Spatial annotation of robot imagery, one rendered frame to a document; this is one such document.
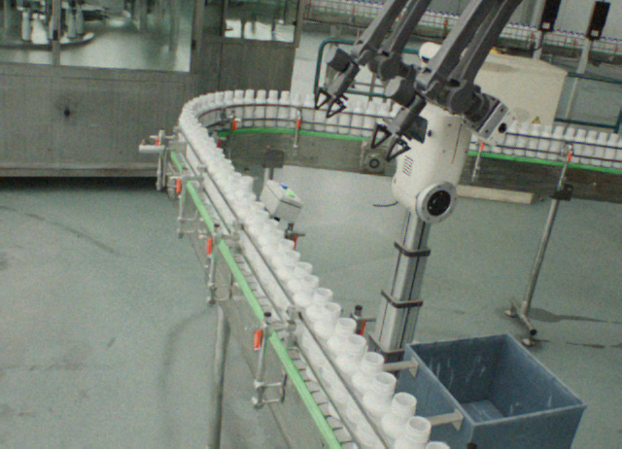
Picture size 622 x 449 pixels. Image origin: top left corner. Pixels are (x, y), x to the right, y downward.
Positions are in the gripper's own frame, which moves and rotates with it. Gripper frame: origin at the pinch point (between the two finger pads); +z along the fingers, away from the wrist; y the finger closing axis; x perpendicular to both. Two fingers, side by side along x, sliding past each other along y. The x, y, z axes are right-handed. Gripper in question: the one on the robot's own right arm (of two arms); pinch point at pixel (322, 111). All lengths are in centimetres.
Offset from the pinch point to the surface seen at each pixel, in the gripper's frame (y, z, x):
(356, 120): -65, -3, 58
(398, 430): 141, 30, -41
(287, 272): 87, 31, -37
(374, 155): -47, 5, 66
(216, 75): -427, 41, 135
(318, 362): 111, 38, -36
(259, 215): 62, 29, -36
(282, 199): 40, 27, -18
